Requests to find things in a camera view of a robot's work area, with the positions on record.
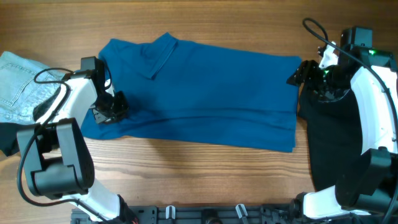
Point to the blue polo shirt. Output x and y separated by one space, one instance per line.
186 91

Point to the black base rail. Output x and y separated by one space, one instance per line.
267 213

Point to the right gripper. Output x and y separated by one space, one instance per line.
304 74

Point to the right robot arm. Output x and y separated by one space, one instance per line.
368 187

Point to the folded black printed garment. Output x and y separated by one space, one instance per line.
8 135

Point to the folded light blue jeans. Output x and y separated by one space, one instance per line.
25 98

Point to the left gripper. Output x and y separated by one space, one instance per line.
120 113

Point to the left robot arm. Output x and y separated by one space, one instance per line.
56 166

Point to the black garment on right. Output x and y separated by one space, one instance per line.
334 135

